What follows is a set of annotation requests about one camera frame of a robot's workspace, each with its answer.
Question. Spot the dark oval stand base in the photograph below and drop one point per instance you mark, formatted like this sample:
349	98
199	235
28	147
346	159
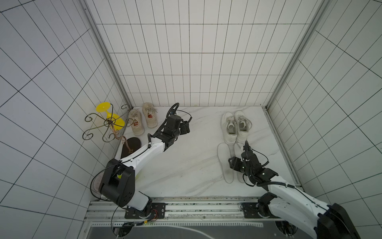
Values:
130	146

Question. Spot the beige sneaker red label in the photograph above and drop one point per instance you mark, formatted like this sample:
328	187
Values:
150	115
135	119

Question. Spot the grey shoe insole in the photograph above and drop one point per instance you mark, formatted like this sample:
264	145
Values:
238	149
223	153

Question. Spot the scrolled metal wire stand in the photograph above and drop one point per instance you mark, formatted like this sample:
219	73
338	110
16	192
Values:
98	120

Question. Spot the aluminium mounting rail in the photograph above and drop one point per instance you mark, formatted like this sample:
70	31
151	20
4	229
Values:
191	211

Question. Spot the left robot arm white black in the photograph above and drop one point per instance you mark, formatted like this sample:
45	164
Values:
117	181

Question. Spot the white leather sneaker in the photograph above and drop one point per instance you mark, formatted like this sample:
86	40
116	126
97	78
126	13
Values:
243	126
229	128

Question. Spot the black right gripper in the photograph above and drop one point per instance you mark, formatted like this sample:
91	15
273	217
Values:
249	157

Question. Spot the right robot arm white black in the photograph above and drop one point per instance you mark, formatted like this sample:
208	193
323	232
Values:
285	201

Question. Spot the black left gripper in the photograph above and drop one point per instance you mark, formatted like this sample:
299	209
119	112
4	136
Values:
184	127

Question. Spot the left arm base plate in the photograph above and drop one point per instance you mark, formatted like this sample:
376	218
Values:
152	211

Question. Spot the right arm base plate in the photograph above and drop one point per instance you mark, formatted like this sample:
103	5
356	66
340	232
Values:
252	210

